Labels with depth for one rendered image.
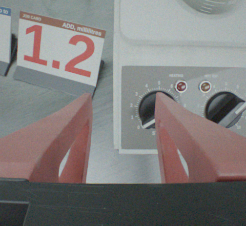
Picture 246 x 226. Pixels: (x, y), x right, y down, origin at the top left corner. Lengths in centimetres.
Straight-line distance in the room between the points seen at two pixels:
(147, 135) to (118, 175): 6
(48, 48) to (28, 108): 7
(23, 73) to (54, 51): 4
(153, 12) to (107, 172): 15
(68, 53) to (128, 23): 9
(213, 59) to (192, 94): 3
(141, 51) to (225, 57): 7
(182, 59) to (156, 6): 5
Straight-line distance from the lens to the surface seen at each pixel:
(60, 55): 27
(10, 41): 29
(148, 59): 21
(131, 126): 22
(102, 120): 26
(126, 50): 21
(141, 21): 20
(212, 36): 20
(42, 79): 28
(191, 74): 21
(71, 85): 27
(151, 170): 26
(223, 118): 21
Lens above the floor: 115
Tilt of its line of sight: 75 degrees down
